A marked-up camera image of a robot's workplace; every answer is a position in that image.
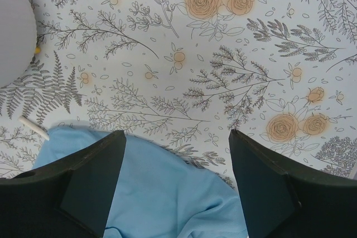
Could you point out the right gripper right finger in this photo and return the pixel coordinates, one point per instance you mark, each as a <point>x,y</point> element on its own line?
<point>283,198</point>

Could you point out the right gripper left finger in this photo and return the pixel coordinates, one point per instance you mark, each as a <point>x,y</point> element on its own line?
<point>70,197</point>

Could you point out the white round divided organizer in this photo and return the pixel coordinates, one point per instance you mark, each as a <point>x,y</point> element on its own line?
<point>18,38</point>

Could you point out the light blue cloth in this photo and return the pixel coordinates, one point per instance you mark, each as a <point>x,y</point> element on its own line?
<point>159,195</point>

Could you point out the white chalk stick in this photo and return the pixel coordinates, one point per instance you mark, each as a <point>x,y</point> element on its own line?
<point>34,127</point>

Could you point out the floral table mat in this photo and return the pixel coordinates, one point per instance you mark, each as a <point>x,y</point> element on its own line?
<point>183,73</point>

